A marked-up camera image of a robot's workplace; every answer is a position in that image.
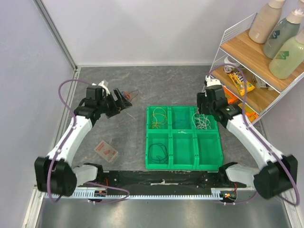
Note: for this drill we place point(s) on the white paper cup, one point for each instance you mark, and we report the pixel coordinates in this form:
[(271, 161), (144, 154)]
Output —
[(230, 65)]

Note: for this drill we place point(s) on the grey-green pump bottle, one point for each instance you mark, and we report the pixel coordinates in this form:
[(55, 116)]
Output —
[(284, 30)]

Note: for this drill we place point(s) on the beige pump bottle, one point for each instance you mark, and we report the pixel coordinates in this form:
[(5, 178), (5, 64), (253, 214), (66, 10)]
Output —
[(265, 21)]

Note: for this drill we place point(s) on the white wire shelf rack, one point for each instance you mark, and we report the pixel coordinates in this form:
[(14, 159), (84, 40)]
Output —
[(271, 106)]

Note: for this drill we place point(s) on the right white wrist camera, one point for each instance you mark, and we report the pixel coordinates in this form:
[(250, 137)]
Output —
[(210, 81)]

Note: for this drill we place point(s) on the orange snack box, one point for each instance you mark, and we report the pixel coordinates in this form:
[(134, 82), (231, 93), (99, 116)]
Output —
[(231, 98)]

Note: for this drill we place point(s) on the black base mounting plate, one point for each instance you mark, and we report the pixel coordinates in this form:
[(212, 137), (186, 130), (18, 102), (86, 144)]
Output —
[(158, 183)]

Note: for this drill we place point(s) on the yellow candy bag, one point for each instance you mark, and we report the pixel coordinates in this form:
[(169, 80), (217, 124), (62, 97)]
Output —
[(238, 82)]

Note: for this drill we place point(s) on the green six-compartment bin tray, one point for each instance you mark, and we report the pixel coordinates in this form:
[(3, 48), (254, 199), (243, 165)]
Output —
[(179, 138)]

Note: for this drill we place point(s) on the white small pouch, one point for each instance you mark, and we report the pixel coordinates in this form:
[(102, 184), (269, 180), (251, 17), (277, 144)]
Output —
[(260, 83)]

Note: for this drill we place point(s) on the grey slotted cable duct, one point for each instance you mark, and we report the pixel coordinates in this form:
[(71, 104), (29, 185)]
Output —
[(91, 194)]

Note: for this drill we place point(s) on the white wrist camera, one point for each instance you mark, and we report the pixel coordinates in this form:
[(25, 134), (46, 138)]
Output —
[(210, 81), (104, 85)]

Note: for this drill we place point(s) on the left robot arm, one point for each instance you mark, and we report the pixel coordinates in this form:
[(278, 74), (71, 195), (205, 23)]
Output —
[(54, 174)]

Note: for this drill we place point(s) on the orange yellow sponge pack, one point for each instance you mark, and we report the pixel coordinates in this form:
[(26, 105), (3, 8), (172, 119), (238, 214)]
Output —
[(250, 113)]

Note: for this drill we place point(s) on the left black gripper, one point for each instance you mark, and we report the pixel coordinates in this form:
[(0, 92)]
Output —
[(119, 105)]

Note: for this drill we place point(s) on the light green pump bottle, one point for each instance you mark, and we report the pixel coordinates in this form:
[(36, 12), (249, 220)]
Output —
[(289, 57)]

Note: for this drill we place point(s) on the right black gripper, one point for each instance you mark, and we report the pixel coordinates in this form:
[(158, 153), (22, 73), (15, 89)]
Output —
[(202, 104)]

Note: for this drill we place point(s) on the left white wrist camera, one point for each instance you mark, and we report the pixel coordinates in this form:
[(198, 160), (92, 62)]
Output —
[(104, 85)]

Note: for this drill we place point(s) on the transparent red printed card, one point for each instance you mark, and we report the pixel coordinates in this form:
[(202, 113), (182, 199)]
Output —
[(106, 151)]

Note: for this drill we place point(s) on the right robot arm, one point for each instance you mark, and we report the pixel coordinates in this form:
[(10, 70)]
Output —
[(276, 173)]

